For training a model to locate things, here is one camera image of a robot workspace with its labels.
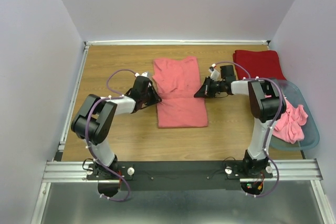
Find salmon pink t-shirt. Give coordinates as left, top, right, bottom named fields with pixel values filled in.
left=153, top=56, right=208, bottom=128

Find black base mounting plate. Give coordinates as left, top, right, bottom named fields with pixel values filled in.
left=82, top=159, right=273, bottom=191

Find blue plastic basket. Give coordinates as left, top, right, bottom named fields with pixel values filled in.
left=270, top=80, right=320, bottom=151

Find light pink t-shirt in basket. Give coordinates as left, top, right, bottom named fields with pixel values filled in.
left=272, top=97, right=308, bottom=144

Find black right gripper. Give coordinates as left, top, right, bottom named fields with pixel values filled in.
left=194, top=77, right=225, bottom=99

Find aluminium front rail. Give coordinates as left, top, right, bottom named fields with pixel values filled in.
left=42, top=159, right=323, bottom=183

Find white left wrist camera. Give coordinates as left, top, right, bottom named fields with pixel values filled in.
left=134, top=71, right=151, bottom=79

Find aluminium back rail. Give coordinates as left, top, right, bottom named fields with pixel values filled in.
left=85, top=39, right=269, bottom=46

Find folded red t-shirt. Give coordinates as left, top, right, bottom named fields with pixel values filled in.
left=233, top=50, right=286, bottom=80

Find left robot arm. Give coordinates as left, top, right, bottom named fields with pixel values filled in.
left=71, top=72, right=162, bottom=179

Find aluminium rail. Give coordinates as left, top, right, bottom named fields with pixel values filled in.
left=85, top=39, right=269, bottom=46
left=42, top=159, right=323, bottom=183

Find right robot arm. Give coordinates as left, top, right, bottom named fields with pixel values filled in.
left=194, top=64, right=286, bottom=179

